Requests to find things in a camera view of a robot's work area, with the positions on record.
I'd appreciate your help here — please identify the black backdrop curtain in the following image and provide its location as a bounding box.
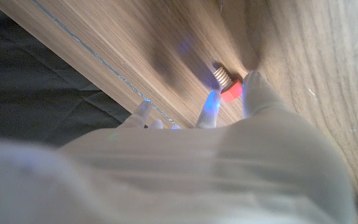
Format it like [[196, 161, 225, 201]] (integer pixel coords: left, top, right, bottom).
[[0, 0, 133, 147]]

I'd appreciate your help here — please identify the red headed wooden screw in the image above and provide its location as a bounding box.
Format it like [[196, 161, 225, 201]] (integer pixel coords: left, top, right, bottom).
[[213, 67, 244, 103]]

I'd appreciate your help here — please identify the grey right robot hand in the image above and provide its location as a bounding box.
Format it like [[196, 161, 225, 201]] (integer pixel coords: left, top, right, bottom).
[[0, 70, 358, 224]]

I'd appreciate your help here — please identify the grey tape strip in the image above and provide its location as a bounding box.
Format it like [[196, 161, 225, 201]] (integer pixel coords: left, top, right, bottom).
[[29, 0, 181, 128]]

